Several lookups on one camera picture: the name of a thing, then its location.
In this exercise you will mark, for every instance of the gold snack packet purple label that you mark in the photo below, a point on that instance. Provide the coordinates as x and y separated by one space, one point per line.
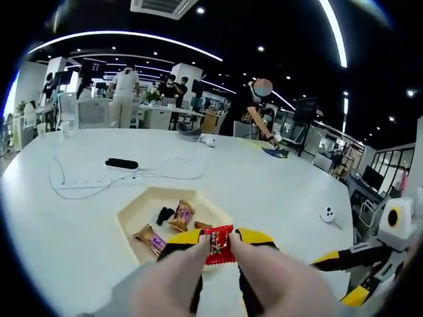
150 240

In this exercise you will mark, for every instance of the white office desk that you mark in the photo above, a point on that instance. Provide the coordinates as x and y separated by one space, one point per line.
168 114

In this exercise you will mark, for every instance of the potted green plant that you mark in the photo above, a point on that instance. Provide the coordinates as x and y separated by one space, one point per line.
152 96

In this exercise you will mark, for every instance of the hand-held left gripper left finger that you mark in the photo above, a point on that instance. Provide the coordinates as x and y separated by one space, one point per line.
181 237

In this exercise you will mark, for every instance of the pale pink food tongs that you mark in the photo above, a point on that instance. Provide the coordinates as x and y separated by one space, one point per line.
172 280

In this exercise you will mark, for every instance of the ceiling air conditioner vent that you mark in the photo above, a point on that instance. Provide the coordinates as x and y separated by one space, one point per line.
163 6

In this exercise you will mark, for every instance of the white handheld controller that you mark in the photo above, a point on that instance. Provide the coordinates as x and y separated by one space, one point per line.
328 214
209 141

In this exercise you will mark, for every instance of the grey headset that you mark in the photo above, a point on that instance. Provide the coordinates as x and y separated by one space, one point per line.
190 132

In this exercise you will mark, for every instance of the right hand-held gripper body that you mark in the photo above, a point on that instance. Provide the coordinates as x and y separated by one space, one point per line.
398 228

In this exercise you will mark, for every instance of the hexagonal cream container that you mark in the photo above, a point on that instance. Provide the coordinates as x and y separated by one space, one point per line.
145 206

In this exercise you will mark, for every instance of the white paper cup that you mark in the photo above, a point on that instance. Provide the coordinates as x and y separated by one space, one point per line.
41 129
65 130

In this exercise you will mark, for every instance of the small red snack packet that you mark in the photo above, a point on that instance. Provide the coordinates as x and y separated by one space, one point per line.
216 246

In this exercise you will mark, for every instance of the black computer monitor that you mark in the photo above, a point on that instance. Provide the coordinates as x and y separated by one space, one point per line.
373 178

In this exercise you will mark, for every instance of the white office chair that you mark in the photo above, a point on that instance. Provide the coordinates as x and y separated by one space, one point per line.
367 211
67 109
94 112

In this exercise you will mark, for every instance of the black power bank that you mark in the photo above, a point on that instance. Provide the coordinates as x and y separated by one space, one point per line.
121 163

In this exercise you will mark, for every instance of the blue cloth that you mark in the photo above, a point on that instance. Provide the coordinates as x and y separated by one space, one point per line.
276 152

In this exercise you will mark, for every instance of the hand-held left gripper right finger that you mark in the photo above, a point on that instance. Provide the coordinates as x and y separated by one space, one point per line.
257 235

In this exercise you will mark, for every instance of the purple and gold snack packet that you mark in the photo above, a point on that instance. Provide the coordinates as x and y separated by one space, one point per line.
183 214

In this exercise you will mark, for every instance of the black display with white marks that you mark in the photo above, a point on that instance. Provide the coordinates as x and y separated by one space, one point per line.
94 68

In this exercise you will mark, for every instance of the black screen on tripod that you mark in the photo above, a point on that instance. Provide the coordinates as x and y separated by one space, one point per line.
305 110

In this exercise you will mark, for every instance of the small gold candy packet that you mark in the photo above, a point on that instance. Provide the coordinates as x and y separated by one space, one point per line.
201 225

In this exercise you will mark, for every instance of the black food clear packet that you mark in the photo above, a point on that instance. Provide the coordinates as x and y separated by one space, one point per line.
163 214

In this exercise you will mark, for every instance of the ceiling light strip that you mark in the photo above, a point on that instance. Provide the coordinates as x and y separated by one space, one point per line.
115 32
337 33

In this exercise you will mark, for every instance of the yellow cloth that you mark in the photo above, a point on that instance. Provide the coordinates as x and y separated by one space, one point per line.
254 143

